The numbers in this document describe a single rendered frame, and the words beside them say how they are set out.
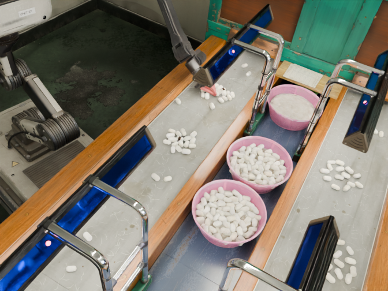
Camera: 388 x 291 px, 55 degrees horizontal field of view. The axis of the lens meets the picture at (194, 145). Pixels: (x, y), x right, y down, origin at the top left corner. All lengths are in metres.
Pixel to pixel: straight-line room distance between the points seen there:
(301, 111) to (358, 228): 0.64
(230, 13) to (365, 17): 0.68
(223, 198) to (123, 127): 0.51
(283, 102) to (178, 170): 0.69
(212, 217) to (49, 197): 0.57
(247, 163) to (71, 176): 0.69
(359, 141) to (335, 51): 0.84
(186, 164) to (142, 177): 0.18
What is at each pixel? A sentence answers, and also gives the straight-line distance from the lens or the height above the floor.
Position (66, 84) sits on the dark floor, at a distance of 3.10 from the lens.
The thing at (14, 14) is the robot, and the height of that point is 1.19.
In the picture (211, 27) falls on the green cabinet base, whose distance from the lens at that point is 2.22.
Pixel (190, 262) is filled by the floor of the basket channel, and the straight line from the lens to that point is 1.34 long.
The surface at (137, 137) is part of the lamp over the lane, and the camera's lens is 1.07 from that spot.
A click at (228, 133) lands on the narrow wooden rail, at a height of 0.76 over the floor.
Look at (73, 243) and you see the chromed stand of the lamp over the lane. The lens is 0.87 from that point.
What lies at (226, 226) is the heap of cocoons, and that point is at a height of 0.74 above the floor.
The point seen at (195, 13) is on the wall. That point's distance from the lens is 3.35.
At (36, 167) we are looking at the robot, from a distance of 1.89.
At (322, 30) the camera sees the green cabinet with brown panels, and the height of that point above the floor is 0.99.
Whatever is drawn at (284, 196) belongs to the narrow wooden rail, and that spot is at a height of 0.76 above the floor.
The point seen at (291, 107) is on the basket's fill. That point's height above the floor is 0.74.
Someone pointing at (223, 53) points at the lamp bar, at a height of 1.10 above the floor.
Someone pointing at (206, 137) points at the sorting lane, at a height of 0.74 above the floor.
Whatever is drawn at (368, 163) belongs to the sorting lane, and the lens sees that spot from 1.75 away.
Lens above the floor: 1.87
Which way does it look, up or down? 46 degrees down
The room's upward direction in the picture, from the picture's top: 8 degrees clockwise
